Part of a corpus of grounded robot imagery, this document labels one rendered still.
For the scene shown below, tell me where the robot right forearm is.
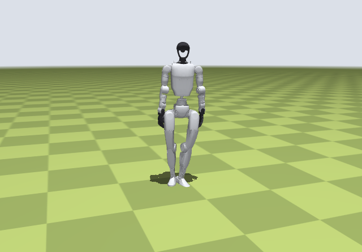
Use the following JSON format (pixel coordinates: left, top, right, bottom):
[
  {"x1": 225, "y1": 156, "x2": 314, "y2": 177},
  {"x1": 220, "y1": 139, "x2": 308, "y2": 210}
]
[{"x1": 158, "y1": 87, "x2": 167, "y2": 113}]

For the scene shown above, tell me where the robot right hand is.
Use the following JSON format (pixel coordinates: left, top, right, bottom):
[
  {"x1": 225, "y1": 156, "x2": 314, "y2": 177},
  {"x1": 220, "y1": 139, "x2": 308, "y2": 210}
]
[{"x1": 158, "y1": 109, "x2": 165, "y2": 128}]

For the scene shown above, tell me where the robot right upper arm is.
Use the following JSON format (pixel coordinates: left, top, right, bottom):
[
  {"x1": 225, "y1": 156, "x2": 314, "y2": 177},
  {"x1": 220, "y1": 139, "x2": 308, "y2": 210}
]
[{"x1": 161, "y1": 65, "x2": 172, "y2": 94}]

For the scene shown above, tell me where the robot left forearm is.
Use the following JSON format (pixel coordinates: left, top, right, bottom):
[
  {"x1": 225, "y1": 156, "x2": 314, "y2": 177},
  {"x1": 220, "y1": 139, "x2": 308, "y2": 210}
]
[{"x1": 198, "y1": 93, "x2": 205, "y2": 112}]

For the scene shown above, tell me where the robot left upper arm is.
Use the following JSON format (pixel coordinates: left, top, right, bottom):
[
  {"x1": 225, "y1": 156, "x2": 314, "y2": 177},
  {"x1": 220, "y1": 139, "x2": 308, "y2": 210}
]
[{"x1": 194, "y1": 65, "x2": 205, "y2": 94}]

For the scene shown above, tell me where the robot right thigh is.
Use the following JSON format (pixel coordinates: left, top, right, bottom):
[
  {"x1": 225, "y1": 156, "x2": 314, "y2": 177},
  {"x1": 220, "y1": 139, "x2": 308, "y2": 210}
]
[{"x1": 163, "y1": 109, "x2": 176, "y2": 152}]

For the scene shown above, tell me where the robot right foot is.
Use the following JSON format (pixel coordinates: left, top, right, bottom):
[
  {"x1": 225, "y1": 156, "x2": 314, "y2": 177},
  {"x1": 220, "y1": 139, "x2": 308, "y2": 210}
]
[{"x1": 167, "y1": 175, "x2": 176, "y2": 187}]

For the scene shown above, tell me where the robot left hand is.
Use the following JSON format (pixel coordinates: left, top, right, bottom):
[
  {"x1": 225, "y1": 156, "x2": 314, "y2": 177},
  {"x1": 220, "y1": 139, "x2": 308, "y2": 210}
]
[{"x1": 199, "y1": 108, "x2": 205, "y2": 127}]

